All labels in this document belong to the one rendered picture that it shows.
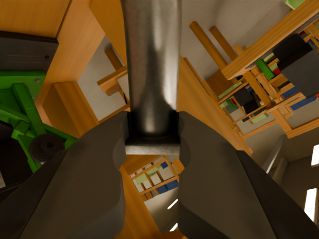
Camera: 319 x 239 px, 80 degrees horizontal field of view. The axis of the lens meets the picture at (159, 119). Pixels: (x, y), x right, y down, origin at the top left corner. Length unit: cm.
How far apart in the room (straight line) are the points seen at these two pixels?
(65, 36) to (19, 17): 11
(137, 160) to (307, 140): 1006
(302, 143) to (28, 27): 1043
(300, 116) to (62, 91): 990
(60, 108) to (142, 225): 46
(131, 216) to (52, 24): 56
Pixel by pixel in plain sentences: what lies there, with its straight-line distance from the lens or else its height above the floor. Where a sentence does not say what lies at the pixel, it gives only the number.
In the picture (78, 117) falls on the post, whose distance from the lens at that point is 69.
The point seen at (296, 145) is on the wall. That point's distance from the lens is 1063.
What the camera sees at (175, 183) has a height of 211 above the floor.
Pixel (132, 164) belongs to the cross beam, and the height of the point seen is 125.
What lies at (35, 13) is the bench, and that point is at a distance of 54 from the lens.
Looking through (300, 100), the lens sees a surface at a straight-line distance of 692.
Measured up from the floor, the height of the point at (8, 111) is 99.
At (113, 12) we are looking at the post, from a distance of 50.
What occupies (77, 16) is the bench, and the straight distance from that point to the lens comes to 57.
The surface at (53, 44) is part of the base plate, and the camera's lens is 58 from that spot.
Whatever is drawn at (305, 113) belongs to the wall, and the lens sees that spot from 1017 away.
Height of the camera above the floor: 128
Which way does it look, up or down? 10 degrees down
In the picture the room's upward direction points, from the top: 148 degrees clockwise
